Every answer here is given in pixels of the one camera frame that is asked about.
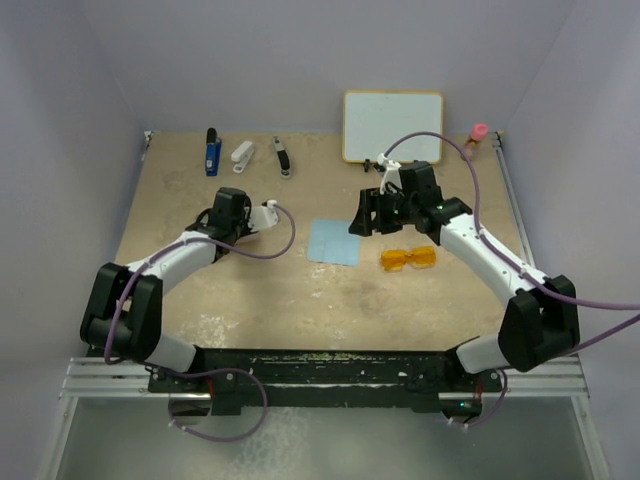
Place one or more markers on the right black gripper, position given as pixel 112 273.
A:
pixel 373 201

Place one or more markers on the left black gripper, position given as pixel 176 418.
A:
pixel 245 220

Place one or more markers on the blue cleaning cloth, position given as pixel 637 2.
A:
pixel 330 242

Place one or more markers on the pink glasses case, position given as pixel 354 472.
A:
pixel 249 237

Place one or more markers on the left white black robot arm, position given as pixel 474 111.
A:
pixel 123 316

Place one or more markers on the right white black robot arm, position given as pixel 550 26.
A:
pixel 540 321

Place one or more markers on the orange sunglasses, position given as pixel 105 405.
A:
pixel 419 258

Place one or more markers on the white stapler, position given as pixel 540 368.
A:
pixel 241 156

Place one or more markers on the blue black stapler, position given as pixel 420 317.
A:
pixel 212 152

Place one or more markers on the small whiteboard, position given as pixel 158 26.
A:
pixel 374 119

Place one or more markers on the pink capped small bottle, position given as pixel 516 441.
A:
pixel 475 138

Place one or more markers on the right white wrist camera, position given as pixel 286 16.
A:
pixel 390 177

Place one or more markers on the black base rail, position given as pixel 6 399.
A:
pixel 421 381

